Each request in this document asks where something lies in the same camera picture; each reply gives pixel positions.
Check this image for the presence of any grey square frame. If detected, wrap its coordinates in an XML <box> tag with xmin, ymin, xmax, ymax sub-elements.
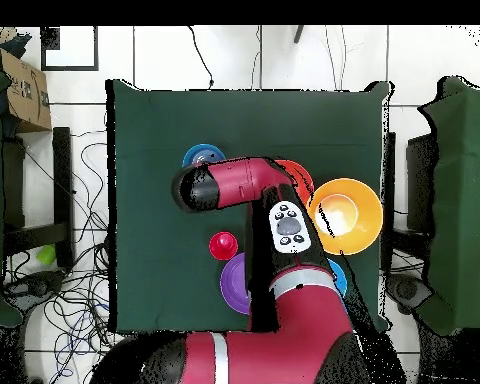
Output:
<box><xmin>40</xmin><ymin>25</ymin><xmax>100</xmax><ymax>72</ymax></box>

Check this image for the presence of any large yellow bowl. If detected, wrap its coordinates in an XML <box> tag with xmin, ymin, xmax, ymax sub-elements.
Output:
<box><xmin>306</xmin><ymin>177</ymin><xmax>384</xmax><ymax>256</ymax></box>

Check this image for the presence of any large blue bowl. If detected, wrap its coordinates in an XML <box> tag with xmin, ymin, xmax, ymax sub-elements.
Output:
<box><xmin>327</xmin><ymin>258</ymin><xmax>349</xmax><ymax>299</ymax></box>

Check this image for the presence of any purple bowl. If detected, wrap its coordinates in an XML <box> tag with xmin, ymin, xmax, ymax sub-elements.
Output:
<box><xmin>219</xmin><ymin>251</ymin><xmax>252</xmax><ymax>316</ymax></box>

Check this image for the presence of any light green plastic cup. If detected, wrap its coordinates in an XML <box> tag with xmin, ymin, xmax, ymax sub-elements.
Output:
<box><xmin>35</xmin><ymin>244</ymin><xmax>57</xmax><ymax>266</ymax></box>

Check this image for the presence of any black metal frame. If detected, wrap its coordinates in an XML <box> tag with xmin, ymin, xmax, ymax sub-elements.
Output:
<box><xmin>2</xmin><ymin>126</ymin><xmax>74</xmax><ymax>257</ymax></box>

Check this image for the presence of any cardboard box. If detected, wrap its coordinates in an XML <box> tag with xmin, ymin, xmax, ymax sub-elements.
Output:
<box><xmin>0</xmin><ymin>47</ymin><xmax>52</xmax><ymax>134</ymax></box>

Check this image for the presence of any black cable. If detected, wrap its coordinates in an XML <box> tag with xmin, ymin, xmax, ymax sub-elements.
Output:
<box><xmin>186</xmin><ymin>25</ymin><xmax>216</xmax><ymax>90</ymax></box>

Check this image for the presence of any dark green tablecloth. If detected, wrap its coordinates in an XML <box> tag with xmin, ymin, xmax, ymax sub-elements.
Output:
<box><xmin>105</xmin><ymin>78</ymin><xmax>394</xmax><ymax>334</ymax></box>

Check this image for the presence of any dark grey caster foot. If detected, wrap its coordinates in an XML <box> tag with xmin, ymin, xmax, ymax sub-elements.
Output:
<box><xmin>3</xmin><ymin>271</ymin><xmax>65</xmax><ymax>311</ymax></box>
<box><xmin>387</xmin><ymin>273</ymin><xmax>431</xmax><ymax>315</ymax></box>

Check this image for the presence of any red cup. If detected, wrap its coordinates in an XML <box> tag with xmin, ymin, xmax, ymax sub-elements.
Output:
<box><xmin>208</xmin><ymin>231</ymin><xmax>239</xmax><ymax>262</ymax></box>

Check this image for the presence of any black box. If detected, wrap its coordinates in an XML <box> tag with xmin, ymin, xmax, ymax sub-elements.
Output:
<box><xmin>405</xmin><ymin>133</ymin><xmax>439</xmax><ymax>233</ymax></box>

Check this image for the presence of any small blue bowl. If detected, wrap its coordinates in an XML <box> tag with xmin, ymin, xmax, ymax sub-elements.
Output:
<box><xmin>181</xmin><ymin>143</ymin><xmax>227</xmax><ymax>169</ymax></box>

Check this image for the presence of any orange bowl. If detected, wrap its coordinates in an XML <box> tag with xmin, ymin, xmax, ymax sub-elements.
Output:
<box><xmin>274</xmin><ymin>159</ymin><xmax>316</xmax><ymax>205</ymax></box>

